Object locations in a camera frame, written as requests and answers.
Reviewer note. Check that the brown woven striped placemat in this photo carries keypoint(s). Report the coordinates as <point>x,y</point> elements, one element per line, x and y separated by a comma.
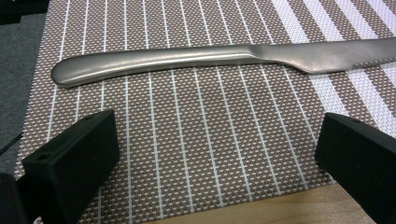
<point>202,130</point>

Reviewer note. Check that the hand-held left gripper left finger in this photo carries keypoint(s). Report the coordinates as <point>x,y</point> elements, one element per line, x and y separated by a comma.
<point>71,161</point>

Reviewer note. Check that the grey felt mat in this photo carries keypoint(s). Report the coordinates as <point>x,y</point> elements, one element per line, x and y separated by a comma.
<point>17,84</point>

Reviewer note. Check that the steel table knife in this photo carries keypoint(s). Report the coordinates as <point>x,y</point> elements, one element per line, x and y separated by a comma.
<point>174,60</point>

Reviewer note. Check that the black box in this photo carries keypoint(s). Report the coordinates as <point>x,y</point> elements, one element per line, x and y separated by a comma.
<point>18,9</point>

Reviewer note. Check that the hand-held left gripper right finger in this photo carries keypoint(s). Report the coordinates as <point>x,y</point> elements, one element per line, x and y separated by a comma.
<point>362,158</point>

